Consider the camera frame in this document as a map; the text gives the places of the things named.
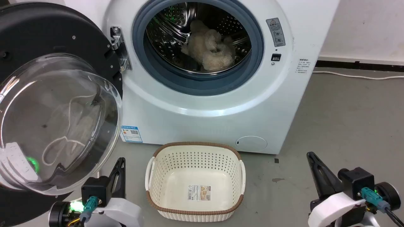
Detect left arm cable teal connector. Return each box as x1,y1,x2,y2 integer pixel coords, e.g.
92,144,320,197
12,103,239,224
78,196,99,227

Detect round white filter cover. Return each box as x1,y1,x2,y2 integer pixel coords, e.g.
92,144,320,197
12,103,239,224
235,136,268,152

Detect black round glass washer door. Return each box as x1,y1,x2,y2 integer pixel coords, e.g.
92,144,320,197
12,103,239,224
0,3,124,227

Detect beige plush toy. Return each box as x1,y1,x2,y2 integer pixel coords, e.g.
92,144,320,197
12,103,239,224
181,20,236,72

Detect black and white baseboard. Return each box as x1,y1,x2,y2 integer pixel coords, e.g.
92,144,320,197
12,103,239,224
316,55,404,73

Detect arm cable teal connector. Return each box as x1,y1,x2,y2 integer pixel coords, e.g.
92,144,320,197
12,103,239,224
361,187,404,227
78,196,99,227

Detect white floor cable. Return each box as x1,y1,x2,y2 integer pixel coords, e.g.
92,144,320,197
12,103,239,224
312,70,404,80

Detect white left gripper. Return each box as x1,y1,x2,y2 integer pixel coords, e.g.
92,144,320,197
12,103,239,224
85,157,145,227

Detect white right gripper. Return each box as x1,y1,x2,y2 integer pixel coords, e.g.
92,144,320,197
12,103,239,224
307,152,367,227

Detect grey warning sticker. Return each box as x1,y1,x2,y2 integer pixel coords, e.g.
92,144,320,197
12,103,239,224
266,18,286,48

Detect paper product label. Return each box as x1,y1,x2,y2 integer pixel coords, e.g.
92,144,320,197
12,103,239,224
187,185,211,202

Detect right arm cable teal connector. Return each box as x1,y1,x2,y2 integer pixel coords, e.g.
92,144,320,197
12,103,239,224
361,187,404,227

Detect blue energy label sticker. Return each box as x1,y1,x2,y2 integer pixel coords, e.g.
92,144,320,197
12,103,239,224
120,125,143,143

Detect white front-load washing machine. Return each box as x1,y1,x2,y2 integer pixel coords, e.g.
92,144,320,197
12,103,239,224
63,0,341,155

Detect cream plastic laundry basket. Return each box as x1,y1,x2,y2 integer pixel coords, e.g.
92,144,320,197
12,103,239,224
145,142,246,222

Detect stainless steel washer drum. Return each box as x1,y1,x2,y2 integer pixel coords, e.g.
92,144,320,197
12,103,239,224
144,1,253,75

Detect chrome door hinge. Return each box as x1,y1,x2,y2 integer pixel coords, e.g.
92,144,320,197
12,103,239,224
110,26,133,73

